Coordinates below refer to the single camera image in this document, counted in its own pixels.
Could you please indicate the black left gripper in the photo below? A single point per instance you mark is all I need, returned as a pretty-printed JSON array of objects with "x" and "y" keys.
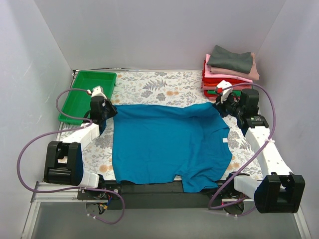
[{"x": 109, "y": 111}]

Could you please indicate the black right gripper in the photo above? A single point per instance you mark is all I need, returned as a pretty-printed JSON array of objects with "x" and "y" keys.
[{"x": 223, "y": 107}]

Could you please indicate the blue t shirt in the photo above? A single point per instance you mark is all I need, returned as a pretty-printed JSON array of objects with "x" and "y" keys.
[{"x": 153, "y": 144}]

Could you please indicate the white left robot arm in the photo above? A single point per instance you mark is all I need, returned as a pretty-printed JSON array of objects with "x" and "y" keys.
[{"x": 64, "y": 162}]

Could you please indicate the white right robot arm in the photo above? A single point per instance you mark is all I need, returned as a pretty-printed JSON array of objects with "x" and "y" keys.
[{"x": 280, "y": 190}]

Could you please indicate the green folded t shirt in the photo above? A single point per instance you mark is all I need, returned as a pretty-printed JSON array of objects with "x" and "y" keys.
[{"x": 213, "y": 93}]

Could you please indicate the salmon folded t shirt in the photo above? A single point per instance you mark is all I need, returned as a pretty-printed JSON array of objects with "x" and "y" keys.
[{"x": 237, "y": 88}]

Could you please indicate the orange folded t shirt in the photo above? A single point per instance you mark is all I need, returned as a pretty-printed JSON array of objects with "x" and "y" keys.
[{"x": 209, "y": 85}]

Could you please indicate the green plastic tray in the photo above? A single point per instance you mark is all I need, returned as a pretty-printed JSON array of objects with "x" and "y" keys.
[{"x": 77, "y": 102}]

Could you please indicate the red folded t shirt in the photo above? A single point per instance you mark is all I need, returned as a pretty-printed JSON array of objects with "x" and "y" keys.
[{"x": 218, "y": 80}]

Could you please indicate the light pink folded t shirt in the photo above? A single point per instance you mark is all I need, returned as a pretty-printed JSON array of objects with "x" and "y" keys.
[{"x": 208, "y": 75}]

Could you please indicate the grey folded t shirt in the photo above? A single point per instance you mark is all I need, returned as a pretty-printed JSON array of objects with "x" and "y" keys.
[{"x": 222, "y": 58}]

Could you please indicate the floral table mat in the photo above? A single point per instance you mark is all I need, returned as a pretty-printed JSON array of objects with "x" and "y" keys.
[{"x": 172, "y": 88}]

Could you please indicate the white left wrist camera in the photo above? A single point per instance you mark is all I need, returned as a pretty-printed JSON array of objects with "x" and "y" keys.
[{"x": 98, "y": 91}]

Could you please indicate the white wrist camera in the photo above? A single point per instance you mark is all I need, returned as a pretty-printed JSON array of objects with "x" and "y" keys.
[
  {"x": 98, "y": 91},
  {"x": 224, "y": 89}
]

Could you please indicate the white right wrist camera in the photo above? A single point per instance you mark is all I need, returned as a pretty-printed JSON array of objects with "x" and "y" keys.
[{"x": 224, "y": 89}]

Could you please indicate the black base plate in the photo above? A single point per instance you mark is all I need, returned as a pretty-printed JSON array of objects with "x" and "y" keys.
[{"x": 157, "y": 196}]

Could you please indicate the aluminium frame rail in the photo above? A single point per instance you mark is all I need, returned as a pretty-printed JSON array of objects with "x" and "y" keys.
[{"x": 161, "y": 211}]

